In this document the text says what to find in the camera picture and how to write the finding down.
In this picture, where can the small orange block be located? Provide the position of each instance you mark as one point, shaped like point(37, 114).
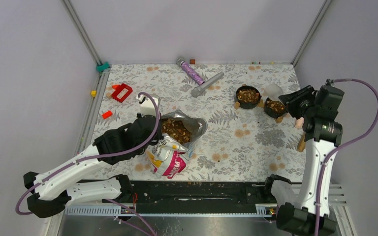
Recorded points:
point(107, 114)

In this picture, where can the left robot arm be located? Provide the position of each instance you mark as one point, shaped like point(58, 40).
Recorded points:
point(51, 192)

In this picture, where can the clear plastic scoop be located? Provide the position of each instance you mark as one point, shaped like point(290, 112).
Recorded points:
point(273, 92)

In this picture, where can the pink microphone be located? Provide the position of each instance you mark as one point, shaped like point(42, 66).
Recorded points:
point(299, 123)

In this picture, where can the right black pet bowl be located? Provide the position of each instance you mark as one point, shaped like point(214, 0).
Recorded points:
point(275, 110)

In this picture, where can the grey microphone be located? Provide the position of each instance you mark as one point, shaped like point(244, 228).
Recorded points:
point(201, 88)

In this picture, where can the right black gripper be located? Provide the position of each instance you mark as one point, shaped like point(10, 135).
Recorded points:
point(292, 99)

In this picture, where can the red toy block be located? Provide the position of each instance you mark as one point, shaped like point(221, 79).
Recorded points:
point(122, 92)

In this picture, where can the teal corner clip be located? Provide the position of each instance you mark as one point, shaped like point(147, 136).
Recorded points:
point(102, 67)

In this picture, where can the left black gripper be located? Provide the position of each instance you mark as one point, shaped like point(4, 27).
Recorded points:
point(160, 135)

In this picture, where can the gold microphone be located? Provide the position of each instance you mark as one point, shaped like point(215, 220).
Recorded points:
point(302, 143)

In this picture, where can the left black pet bowl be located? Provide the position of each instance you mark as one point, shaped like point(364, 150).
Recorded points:
point(247, 97)

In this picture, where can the floral table mat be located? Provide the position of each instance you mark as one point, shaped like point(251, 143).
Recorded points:
point(239, 145)

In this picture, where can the cat food bag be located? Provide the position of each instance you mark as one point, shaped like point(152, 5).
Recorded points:
point(169, 157)

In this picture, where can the purple glitter microphone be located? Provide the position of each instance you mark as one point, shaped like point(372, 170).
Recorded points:
point(190, 71)

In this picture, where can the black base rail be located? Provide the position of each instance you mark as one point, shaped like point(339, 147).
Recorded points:
point(189, 197)

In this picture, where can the pet food kibble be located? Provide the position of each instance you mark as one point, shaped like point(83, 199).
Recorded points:
point(176, 130)

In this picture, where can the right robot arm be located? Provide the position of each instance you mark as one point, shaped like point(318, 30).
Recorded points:
point(307, 214)

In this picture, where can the black pet bowl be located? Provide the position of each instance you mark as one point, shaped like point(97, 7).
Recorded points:
point(275, 110)
point(247, 97)

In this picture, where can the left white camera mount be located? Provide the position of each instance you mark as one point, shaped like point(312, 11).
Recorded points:
point(146, 106)

